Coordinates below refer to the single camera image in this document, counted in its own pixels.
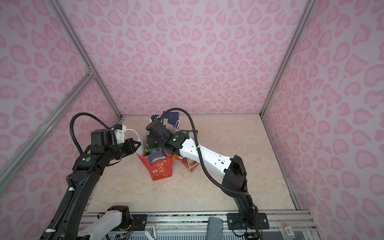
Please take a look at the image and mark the grey cloth roll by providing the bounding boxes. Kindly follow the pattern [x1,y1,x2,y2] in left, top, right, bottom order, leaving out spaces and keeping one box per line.
[206,217,224,240]

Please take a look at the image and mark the red white paper bag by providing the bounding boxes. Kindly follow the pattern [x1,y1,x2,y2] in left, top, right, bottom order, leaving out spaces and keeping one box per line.
[128,129,174,181]

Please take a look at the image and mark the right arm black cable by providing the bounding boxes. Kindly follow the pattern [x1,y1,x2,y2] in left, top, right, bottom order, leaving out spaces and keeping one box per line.
[159,107,251,197]

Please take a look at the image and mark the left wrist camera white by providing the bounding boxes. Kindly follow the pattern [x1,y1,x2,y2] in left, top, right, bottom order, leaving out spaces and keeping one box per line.
[111,124,127,144]

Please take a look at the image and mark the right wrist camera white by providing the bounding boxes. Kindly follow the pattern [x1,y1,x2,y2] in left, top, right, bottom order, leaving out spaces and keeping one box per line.
[151,115,161,123]

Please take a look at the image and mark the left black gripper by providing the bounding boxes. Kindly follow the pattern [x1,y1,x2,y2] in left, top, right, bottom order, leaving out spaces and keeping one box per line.
[106,137,141,162]

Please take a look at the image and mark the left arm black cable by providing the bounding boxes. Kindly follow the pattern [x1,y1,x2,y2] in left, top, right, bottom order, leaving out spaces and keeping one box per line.
[69,112,110,155]

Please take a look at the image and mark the green spring tea packet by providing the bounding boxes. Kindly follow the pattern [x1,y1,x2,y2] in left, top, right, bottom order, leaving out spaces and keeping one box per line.
[180,130,191,138]

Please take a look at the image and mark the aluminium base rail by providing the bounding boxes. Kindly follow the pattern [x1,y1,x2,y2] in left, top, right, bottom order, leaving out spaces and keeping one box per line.
[77,209,320,240]

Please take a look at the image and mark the pink Fox's candy packet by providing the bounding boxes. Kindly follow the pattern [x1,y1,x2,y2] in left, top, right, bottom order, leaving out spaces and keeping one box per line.
[174,155,199,173]

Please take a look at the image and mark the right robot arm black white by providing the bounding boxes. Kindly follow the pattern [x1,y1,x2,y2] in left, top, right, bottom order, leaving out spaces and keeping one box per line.
[146,120,270,231]

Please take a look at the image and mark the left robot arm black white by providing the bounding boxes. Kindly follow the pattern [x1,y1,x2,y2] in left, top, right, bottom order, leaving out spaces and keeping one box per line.
[40,124,141,240]

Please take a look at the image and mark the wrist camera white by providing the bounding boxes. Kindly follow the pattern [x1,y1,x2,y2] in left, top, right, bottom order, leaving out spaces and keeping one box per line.
[151,115,161,123]
[111,124,127,144]

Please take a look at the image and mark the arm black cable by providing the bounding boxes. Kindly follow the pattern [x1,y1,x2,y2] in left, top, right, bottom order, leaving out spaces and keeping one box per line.
[69,112,110,155]
[159,107,251,197]

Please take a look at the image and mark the green snack packet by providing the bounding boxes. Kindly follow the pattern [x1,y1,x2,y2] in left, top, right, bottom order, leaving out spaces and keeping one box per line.
[144,145,161,156]

